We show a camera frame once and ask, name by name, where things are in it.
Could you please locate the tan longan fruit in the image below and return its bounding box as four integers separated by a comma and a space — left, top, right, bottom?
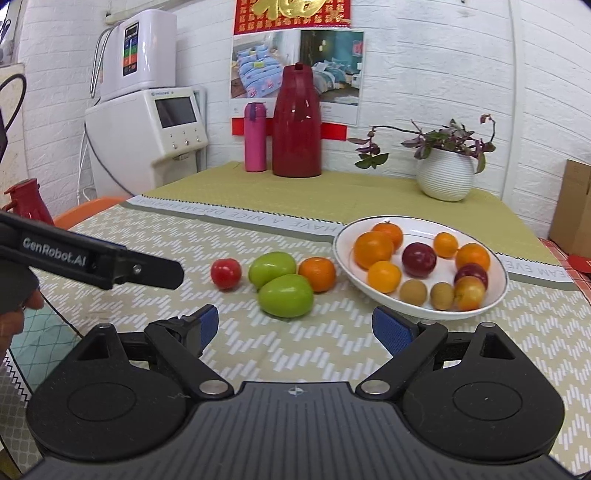
399, 279, 428, 306

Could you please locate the yellow red plum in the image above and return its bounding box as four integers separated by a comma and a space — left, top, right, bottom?
454, 276, 486, 311

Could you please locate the dark red plum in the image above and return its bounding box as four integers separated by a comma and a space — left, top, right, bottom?
454, 263, 489, 289
402, 242, 438, 279

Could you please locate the red apple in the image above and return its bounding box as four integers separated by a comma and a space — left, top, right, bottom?
211, 258, 242, 290

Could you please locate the green apple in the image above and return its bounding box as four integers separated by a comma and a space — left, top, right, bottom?
259, 274, 315, 319
249, 252, 297, 290

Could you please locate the person's left hand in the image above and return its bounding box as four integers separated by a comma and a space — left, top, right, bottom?
0, 290, 44, 359

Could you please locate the orange chair seat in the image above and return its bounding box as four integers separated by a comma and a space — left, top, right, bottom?
53, 197, 126, 230

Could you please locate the small red kettle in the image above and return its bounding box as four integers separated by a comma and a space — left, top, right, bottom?
2, 178, 54, 225

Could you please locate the tan longan in plate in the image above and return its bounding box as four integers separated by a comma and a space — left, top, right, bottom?
430, 282, 455, 311

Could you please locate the dark red plum in plate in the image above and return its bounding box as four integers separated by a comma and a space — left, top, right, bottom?
454, 263, 489, 289

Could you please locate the large orange in plate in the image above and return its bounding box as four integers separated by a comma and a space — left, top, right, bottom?
353, 231, 394, 270

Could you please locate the small orange in plate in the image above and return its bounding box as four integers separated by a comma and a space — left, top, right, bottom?
433, 232, 459, 259

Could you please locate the white oval plate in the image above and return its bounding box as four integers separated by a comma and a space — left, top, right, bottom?
332, 216, 509, 321

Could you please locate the large orange tangerine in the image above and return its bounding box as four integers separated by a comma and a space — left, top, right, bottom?
372, 221, 404, 252

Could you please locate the green patterned tablecloth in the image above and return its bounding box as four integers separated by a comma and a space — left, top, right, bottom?
0, 161, 591, 476

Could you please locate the white ribbed plant pot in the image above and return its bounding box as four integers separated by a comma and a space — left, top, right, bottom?
417, 149, 475, 202

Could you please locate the red envelope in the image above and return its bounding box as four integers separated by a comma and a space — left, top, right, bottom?
567, 255, 591, 276

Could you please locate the brown cardboard box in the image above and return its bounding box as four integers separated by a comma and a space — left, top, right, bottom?
549, 160, 591, 258

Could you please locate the purple green trailing plant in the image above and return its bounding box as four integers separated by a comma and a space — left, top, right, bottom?
346, 114, 497, 174

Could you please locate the white water purifier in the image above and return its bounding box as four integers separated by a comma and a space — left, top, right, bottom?
89, 9, 177, 104

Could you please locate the pink water bottle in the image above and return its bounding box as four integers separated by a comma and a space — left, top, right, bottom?
243, 102, 266, 173

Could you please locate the red thermos jug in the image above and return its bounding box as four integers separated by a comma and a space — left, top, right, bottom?
271, 62, 322, 178

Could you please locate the bedding calendar poster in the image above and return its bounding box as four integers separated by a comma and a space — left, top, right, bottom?
229, 0, 365, 141

